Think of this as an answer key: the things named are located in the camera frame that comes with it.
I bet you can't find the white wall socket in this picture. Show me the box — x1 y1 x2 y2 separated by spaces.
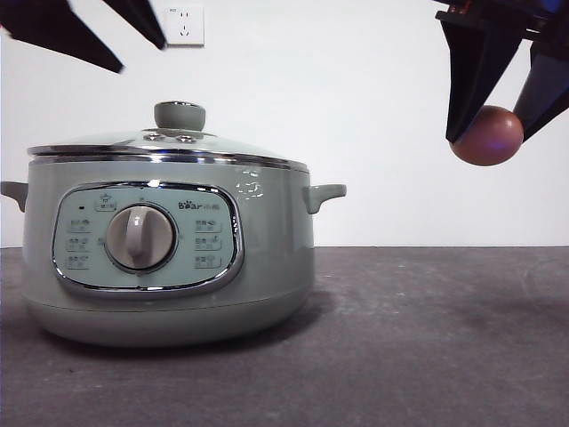
163 5 206 49

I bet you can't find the glass lid with green knob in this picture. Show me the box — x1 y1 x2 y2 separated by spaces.
27 101 310 173

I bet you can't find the pale green electric cooking pot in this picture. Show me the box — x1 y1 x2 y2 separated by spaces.
0 156 348 350

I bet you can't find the brown egg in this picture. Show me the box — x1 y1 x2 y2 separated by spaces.
448 105 525 168

